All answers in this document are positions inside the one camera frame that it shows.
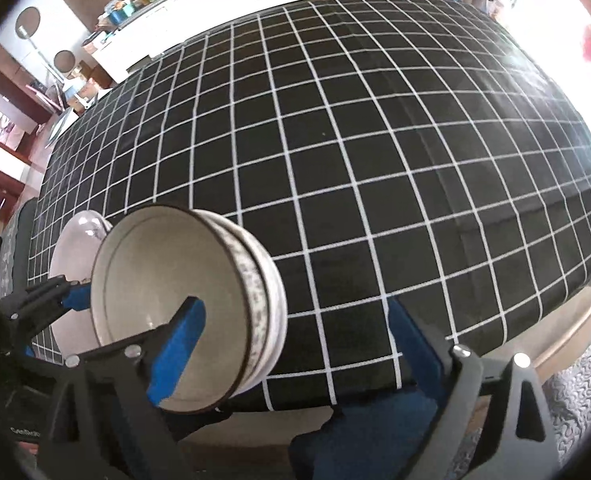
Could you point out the plain white bowl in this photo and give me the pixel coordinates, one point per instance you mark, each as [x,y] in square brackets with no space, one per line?
[279,310]

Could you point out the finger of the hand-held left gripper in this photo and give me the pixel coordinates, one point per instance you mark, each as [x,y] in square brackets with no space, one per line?
[78,297]

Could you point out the black white checkered tablecloth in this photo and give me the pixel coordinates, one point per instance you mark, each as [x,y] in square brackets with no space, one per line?
[350,160]

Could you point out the white television cabinet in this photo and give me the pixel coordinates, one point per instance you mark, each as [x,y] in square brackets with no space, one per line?
[200,5]

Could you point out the grey patterned seat cover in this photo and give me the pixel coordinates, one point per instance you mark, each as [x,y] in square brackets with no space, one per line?
[580,400]

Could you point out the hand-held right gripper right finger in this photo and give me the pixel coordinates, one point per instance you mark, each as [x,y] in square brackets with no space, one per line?
[418,345]

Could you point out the white plate with olive print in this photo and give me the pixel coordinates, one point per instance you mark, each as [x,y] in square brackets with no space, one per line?
[73,255]

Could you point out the person's right leg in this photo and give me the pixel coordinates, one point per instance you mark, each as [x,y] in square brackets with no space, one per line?
[365,440]

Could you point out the grey patterned seat cushion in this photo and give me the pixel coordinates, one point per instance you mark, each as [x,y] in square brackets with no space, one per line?
[18,250]

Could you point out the white floor stand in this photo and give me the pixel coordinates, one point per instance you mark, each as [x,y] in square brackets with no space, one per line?
[45,65]

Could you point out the white bin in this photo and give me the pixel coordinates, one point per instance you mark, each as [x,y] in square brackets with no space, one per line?
[63,127]

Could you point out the grey patterned bowl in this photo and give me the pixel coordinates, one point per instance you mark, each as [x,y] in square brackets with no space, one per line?
[135,280]

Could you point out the red-brown door frame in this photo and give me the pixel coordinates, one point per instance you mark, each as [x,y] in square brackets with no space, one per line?
[0,165]

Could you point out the brown round wall decoration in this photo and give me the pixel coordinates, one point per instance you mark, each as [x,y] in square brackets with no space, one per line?
[64,61]
[28,21]

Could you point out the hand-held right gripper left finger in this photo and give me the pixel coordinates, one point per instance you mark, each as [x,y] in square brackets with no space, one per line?
[180,345]

